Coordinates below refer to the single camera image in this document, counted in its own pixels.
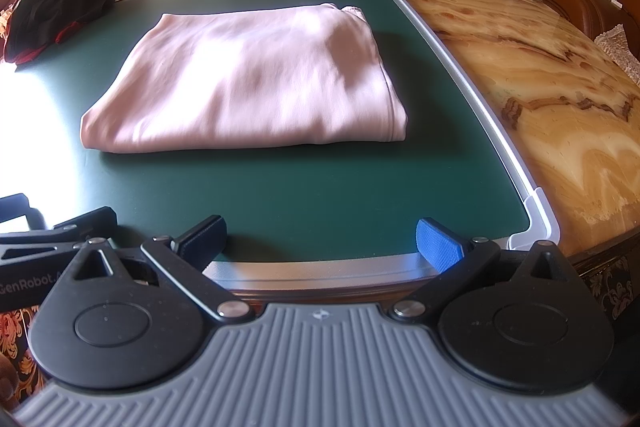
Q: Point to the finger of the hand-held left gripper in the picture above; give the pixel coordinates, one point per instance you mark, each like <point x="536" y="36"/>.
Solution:
<point x="17" y="204"/>
<point x="75" y="222"/>

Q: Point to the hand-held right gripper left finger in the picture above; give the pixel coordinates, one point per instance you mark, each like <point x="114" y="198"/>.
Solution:
<point x="202" y="239"/>

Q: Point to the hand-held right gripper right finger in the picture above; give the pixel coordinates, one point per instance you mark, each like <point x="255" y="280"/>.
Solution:
<point x="440" y="247"/>

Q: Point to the pink satin garment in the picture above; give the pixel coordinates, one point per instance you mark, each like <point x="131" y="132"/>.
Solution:
<point x="240" y="82"/>

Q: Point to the black and red clothes pile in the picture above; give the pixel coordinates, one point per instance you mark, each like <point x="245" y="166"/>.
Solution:
<point x="55" y="14"/>

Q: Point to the cream lace seat cushion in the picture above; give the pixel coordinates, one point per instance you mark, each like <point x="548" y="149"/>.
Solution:
<point x="620" y="52"/>

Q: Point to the green board with aluminium frame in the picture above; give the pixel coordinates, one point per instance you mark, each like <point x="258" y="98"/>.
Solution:
<point x="300" y="192"/>

